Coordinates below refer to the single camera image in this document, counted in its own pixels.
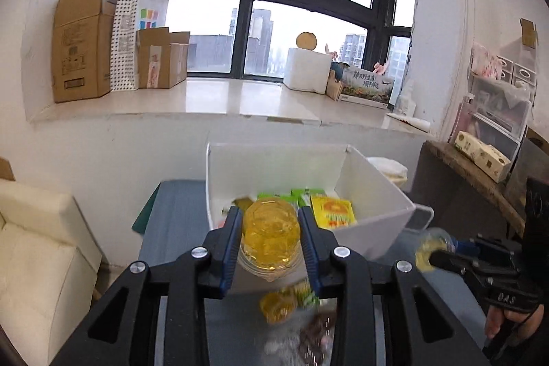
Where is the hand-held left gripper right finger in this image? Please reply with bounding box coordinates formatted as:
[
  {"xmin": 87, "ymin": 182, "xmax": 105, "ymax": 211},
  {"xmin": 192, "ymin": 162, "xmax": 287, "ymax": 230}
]
[{"xmin": 297, "ymin": 205, "xmax": 494, "ymax": 366}]

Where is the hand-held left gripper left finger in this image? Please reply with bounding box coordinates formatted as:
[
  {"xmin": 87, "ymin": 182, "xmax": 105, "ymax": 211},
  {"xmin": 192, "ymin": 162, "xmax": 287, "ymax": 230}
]
[{"xmin": 49, "ymin": 205, "xmax": 244, "ymax": 366}]

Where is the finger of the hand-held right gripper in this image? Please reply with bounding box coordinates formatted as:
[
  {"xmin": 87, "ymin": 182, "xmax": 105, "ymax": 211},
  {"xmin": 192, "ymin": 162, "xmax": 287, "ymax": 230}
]
[
  {"xmin": 429, "ymin": 249, "xmax": 477, "ymax": 278},
  {"xmin": 448, "ymin": 236, "xmax": 483, "ymax": 257}
]

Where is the yellow jelly cup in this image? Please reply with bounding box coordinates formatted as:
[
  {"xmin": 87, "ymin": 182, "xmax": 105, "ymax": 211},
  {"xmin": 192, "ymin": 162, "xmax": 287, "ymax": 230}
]
[
  {"xmin": 259, "ymin": 290, "xmax": 299, "ymax": 324},
  {"xmin": 415, "ymin": 228, "xmax": 455, "ymax": 274},
  {"xmin": 238, "ymin": 197, "xmax": 303, "ymax": 283}
]

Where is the yellow orange snack packet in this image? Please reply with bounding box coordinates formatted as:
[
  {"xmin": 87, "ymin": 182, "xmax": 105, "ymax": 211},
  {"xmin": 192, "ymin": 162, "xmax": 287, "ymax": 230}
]
[{"xmin": 309, "ymin": 196, "xmax": 358, "ymax": 230}]

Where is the green snack packet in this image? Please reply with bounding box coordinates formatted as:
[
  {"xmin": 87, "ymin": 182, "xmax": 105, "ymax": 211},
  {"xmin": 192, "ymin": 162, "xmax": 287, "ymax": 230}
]
[
  {"xmin": 292, "ymin": 188, "xmax": 327, "ymax": 206},
  {"xmin": 257, "ymin": 191, "xmax": 296, "ymax": 206}
]

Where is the white storage box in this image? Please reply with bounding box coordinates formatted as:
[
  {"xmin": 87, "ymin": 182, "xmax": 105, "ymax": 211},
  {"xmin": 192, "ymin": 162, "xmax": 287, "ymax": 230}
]
[{"xmin": 205, "ymin": 142, "xmax": 417, "ymax": 294}]

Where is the person's right hand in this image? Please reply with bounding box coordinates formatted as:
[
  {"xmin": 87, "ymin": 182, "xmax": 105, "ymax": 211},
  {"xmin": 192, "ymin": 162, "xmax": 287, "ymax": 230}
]
[{"xmin": 484, "ymin": 305, "xmax": 513, "ymax": 341}]

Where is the blue tablecloth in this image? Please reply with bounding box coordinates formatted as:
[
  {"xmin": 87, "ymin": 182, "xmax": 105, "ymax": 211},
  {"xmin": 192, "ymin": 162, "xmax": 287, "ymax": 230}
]
[{"xmin": 137, "ymin": 179, "xmax": 490, "ymax": 366}]

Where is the wooden side table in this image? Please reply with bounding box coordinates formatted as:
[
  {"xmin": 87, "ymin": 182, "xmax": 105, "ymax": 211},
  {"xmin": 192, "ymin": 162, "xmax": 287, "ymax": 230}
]
[{"xmin": 422, "ymin": 141, "xmax": 549, "ymax": 238}]

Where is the dark green mat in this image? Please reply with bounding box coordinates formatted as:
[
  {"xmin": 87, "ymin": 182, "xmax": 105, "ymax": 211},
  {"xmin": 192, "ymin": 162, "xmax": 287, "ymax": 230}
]
[{"xmin": 131, "ymin": 181, "xmax": 161, "ymax": 236}]

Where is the clear packet of dark snack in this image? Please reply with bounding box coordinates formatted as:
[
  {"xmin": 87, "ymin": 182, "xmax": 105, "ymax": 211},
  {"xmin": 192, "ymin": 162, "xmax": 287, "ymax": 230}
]
[{"xmin": 264, "ymin": 308, "xmax": 339, "ymax": 366}]

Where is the cream tissue pack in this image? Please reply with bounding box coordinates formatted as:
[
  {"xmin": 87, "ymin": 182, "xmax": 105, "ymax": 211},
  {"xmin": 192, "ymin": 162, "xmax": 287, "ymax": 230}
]
[{"xmin": 454, "ymin": 130, "xmax": 512, "ymax": 183}]

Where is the clear plastic organizer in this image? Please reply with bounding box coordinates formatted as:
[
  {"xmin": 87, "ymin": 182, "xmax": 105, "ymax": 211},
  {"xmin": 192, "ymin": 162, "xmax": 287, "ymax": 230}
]
[{"xmin": 459, "ymin": 92, "xmax": 533, "ymax": 161}]

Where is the white tube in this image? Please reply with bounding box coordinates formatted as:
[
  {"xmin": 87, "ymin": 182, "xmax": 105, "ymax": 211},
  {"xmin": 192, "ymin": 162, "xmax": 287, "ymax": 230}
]
[{"xmin": 385, "ymin": 111, "xmax": 431, "ymax": 133}]

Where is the brown paper box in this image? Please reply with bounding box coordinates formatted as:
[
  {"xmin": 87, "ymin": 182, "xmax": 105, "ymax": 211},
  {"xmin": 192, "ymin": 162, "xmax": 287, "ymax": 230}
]
[{"xmin": 326, "ymin": 70, "xmax": 344, "ymax": 101}]

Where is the white plastic bottle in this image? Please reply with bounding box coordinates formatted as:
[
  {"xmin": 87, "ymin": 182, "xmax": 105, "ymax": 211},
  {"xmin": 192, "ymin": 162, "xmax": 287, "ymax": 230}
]
[{"xmin": 394, "ymin": 81, "xmax": 418, "ymax": 116}]

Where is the landscape printed box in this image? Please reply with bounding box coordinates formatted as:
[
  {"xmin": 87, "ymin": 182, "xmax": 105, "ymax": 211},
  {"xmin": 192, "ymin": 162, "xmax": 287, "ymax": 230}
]
[{"xmin": 339, "ymin": 66, "xmax": 395, "ymax": 108}]

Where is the white foam box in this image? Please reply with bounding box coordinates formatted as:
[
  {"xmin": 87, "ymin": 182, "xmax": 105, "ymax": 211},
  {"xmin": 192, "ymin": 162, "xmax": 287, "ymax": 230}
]
[{"xmin": 283, "ymin": 47, "xmax": 335, "ymax": 94}]

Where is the white drawer shelf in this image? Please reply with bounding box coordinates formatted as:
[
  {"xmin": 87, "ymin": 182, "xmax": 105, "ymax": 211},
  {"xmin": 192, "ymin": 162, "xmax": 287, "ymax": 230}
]
[{"xmin": 469, "ymin": 42, "xmax": 539, "ymax": 92}]

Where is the pink floral pack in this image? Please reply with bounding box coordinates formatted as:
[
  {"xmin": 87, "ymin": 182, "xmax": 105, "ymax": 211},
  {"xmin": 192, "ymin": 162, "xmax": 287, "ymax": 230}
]
[{"xmin": 471, "ymin": 44, "xmax": 504, "ymax": 79}]

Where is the small cardboard box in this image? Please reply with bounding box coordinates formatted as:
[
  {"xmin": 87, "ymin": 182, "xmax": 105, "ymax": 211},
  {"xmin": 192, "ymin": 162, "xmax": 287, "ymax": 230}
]
[{"xmin": 136, "ymin": 27, "xmax": 190, "ymax": 89}]

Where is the cream leather sofa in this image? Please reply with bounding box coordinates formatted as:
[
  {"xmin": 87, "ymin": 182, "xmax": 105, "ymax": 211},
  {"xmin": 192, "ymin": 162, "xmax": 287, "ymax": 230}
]
[{"xmin": 0, "ymin": 179, "xmax": 104, "ymax": 366}]

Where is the polka dot paper bag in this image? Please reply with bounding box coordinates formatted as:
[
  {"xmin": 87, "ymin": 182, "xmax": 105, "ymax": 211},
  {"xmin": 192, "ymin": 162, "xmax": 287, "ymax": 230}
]
[{"xmin": 110, "ymin": 0, "xmax": 176, "ymax": 91}]

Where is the large cardboard box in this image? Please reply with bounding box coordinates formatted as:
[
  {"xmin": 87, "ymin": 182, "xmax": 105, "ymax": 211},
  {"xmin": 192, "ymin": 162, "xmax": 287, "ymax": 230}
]
[{"xmin": 52, "ymin": 0, "xmax": 118, "ymax": 104}]

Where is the cardboard scrap on wall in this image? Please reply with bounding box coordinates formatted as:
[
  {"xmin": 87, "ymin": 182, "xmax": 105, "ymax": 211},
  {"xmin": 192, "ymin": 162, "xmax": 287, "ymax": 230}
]
[{"xmin": 520, "ymin": 18, "xmax": 539, "ymax": 48}]

